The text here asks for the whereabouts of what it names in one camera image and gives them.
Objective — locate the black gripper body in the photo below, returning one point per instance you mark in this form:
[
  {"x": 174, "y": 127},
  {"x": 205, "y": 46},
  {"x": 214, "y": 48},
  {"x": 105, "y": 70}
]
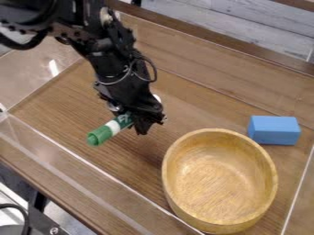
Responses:
[{"x": 129, "y": 89}]

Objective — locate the clear acrylic barrier wall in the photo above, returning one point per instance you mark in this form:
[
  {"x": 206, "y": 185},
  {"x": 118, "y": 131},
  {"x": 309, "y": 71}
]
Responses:
[{"x": 110, "y": 207}]

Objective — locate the blue foam block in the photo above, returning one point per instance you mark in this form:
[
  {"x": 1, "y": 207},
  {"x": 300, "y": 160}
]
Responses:
[{"x": 275, "y": 130}]

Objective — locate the green Expo marker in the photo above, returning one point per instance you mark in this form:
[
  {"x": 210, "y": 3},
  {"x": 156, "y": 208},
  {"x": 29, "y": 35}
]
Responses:
[{"x": 105, "y": 132}]

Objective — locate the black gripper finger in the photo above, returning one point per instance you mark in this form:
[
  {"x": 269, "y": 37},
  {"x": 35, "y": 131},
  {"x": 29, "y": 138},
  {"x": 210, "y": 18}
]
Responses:
[
  {"x": 145, "y": 120},
  {"x": 117, "y": 109}
]

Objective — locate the brown wooden bowl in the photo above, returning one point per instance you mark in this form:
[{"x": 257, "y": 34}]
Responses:
[{"x": 220, "y": 180}]

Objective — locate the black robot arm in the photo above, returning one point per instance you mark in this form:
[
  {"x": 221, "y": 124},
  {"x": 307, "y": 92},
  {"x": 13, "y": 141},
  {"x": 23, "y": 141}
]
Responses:
[{"x": 87, "y": 25}]

